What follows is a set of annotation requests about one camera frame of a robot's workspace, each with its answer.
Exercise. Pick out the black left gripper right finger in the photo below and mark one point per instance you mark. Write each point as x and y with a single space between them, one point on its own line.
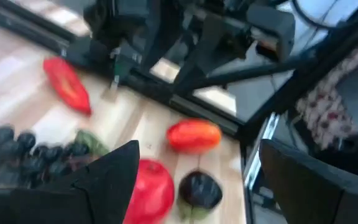
306 186

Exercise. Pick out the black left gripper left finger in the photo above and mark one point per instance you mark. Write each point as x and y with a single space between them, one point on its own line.
104 186

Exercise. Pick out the red apple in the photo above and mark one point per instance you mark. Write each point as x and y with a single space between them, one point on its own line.
152 193

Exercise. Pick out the black grape bunch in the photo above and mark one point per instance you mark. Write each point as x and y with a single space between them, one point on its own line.
26 155

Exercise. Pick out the dark round mangosteen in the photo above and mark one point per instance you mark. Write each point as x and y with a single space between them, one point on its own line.
200 191

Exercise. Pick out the red chili pepper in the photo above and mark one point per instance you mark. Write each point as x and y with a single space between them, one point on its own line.
67 85

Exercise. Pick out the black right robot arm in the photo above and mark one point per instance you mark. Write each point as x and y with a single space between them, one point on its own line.
166 31

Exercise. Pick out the person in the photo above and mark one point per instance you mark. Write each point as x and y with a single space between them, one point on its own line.
325 105

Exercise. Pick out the black metal table frame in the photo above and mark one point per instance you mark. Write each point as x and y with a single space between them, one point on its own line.
194 107

